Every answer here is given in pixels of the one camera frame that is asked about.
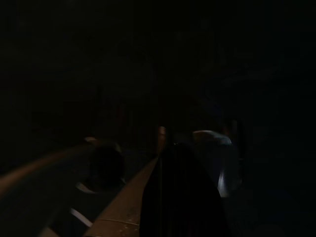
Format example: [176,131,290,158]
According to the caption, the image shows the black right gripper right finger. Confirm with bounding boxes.
[174,142,232,237]

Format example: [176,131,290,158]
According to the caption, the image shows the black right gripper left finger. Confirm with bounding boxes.
[139,142,185,237]

